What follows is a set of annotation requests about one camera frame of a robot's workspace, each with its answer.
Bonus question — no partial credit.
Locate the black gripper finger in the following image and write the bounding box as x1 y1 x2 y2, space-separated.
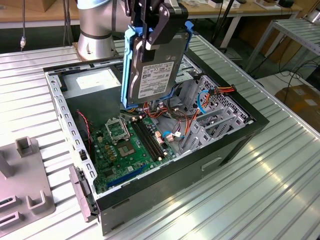
126 0 140 27
139 0 189 63

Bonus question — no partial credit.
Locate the hard disk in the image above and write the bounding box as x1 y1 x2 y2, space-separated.
120 21 193 111

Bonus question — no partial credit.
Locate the perforated metal disk bay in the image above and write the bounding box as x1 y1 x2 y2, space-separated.
179 74 255 155

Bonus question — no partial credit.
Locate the wooden desk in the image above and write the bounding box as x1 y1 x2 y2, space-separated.
0 0 303 48

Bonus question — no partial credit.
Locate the black stand pole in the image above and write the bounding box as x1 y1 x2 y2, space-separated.
211 0 237 48

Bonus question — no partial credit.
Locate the grey power supply unit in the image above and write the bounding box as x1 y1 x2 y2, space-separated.
61 67 123 128

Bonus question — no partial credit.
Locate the metal socket cover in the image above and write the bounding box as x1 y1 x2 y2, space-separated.
104 116 130 145

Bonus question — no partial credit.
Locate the black RAM slot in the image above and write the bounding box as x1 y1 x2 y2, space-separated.
134 120 162 161
139 119 167 158
131 121 160 163
137 120 164 160

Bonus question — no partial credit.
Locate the metal slat side table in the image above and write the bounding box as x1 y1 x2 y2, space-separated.
246 17 320 73

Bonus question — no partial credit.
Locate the black case fan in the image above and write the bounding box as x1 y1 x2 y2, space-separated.
74 109 95 165

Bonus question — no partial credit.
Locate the green motherboard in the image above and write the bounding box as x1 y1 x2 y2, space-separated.
89 116 176 195

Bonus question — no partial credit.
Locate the brown cardboard box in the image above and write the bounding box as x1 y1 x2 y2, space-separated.
274 83 320 131

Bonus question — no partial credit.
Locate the blue expansion slot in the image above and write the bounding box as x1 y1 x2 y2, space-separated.
106 163 147 190

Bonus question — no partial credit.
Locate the black PC case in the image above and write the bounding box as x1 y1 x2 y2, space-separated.
42 46 270 236

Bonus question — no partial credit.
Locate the grey plastic case bezel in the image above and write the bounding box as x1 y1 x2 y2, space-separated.
68 165 99 223

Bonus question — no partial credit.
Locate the grey parts rack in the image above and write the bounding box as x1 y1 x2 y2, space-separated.
0 136 56 231

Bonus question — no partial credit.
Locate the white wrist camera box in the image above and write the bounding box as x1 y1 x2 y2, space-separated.
163 0 182 11

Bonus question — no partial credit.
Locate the blue SATA wire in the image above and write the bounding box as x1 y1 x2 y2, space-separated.
161 89 214 142

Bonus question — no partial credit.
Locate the orange red yellow power wire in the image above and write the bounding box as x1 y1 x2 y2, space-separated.
183 84 237 141

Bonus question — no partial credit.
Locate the thick black wire bundle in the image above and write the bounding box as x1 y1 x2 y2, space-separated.
167 97 191 121

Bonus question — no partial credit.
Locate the coloured wire bundle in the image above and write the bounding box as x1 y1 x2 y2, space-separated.
119 99 196 141

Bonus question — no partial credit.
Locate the black hanging cable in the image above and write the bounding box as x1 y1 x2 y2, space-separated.
19 0 28 52

